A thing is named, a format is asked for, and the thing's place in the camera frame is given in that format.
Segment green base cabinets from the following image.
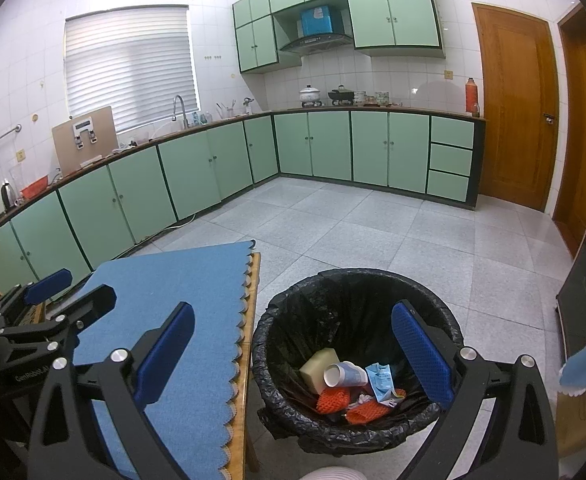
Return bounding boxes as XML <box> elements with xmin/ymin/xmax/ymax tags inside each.
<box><xmin>0</xmin><ymin>107</ymin><xmax>488</xmax><ymax>286</ymax></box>

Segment brown cardboard box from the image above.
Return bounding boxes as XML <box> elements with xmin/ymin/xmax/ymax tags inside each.
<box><xmin>52</xmin><ymin>106</ymin><xmax>120</xmax><ymax>177</ymax></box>
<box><xmin>555</xmin><ymin>390</ymin><xmax>586</xmax><ymax>458</ymax></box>

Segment blue table mat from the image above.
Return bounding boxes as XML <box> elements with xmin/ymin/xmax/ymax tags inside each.
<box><xmin>65</xmin><ymin>241</ymin><xmax>256</xmax><ymax>480</ymax></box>

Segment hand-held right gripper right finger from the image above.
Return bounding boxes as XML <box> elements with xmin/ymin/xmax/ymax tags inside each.
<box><xmin>390</xmin><ymin>300</ymin><xmax>560</xmax><ymax>480</ymax></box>

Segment blue box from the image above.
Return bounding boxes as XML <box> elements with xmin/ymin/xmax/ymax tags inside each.
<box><xmin>298</xmin><ymin>5</ymin><xmax>334</xmax><ymax>38</ymax></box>

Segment paper cup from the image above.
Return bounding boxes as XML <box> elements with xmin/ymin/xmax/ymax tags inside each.
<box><xmin>323</xmin><ymin>360</ymin><xmax>368</xmax><ymax>388</ymax></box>

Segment dark glass cabinet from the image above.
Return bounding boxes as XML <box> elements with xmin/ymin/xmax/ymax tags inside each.
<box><xmin>555</xmin><ymin>240</ymin><xmax>586</xmax><ymax>356</ymax></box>

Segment red plastic basin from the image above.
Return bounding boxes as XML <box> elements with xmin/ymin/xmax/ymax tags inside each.
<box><xmin>19</xmin><ymin>176</ymin><xmax>51</xmax><ymax>198</ymax></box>

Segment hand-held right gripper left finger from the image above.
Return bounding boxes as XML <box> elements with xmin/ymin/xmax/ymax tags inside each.
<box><xmin>27</xmin><ymin>301</ymin><xmax>196</xmax><ymax>480</ymax></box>

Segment black wok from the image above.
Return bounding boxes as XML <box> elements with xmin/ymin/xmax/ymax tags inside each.
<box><xmin>328</xmin><ymin>85</ymin><xmax>356</xmax><ymax>106</ymax></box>

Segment metal kitchen faucet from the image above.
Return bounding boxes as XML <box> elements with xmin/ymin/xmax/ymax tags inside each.
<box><xmin>173</xmin><ymin>94</ymin><xmax>191</xmax><ymax>130</ymax></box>

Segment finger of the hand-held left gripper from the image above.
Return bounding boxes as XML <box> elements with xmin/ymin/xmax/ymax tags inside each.
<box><xmin>0</xmin><ymin>268</ymin><xmax>74</xmax><ymax>318</ymax></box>
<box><xmin>0</xmin><ymin>284</ymin><xmax>118</xmax><ymax>346</ymax></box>

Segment white device on board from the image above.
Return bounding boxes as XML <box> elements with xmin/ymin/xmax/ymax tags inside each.
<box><xmin>70</xmin><ymin>116</ymin><xmax>98</xmax><ymax>150</ymax></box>

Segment wooden table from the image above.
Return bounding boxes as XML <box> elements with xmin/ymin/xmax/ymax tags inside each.
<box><xmin>225</xmin><ymin>252</ymin><xmax>262</xmax><ymax>480</ymax></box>

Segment white window blind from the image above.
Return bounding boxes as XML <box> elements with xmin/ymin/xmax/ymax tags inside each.
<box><xmin>64</xmin><ymin>5</ymin><xmax>200</xmax><ymax>135</ymax></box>

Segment wooden door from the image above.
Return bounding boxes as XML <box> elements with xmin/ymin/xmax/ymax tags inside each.
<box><xmin>472</xmin><ymin>2</ymin><xmax>560</xmax><ymax>213</ymax></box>
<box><xmin>552</xmin><ymin>2</ymin><xmax>586</xmax><ymax>261</ymax></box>

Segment black trash bin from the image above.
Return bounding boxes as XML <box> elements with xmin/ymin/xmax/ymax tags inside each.
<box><xmin>250</xmin><ymin>267</ymin><xmax>466</xmax><ymax>456</ymax></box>

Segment range hood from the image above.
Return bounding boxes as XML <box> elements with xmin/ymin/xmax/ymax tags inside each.
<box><xmin>279</xmin><ymin>34</ymin><xmax>354</xmax><ymax>55</ymax></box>

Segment orange ridged foam sheet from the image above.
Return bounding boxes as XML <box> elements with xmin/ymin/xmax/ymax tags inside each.
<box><xmin>345</xmin><ymin>402</ymin><xmax>391</xmax><ymax>426</ymax></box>

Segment cream sponge block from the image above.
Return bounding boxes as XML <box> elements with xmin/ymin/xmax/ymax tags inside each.
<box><xmin>299</xmin><ymin>346</ymin><xmax>344</xmax><ymax>395</ymax></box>

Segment green wall cabinets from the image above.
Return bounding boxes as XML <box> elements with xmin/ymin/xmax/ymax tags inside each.
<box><xmin>232</xmin><ymin>0</ymin><xmax>446</xmax><ymax>75</ymax></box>

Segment white cable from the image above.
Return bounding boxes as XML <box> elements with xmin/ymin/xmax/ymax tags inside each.
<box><xmin>138</xmin><ymin>212</ymin><xmax>196</xmax><ymax>243</ymax></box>

